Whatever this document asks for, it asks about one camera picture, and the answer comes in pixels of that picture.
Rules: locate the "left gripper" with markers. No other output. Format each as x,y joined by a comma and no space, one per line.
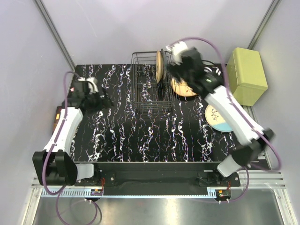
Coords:
99,99

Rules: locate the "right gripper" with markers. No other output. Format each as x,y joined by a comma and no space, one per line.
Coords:
175,67

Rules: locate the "teal glazed plate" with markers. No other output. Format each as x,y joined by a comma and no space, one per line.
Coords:
163,65

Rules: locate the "cream bird plate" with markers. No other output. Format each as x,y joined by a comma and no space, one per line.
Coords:
159,66
182,89

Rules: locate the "white plate blue band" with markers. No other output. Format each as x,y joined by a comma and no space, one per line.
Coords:
215,120

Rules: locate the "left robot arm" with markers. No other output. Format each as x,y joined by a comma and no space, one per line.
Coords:
53,165

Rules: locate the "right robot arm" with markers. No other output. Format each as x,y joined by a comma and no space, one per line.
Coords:
253,138

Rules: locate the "white black headphones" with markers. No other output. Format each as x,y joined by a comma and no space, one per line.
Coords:
210,67

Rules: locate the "orange cover book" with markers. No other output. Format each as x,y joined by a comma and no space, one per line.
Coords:
57,117

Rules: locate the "green storage box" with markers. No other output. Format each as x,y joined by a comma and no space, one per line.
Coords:
247,80

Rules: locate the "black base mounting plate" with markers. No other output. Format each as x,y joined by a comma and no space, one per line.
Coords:
203,174

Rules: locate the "dark wire dish rack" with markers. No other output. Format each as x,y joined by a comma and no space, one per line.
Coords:
146,94

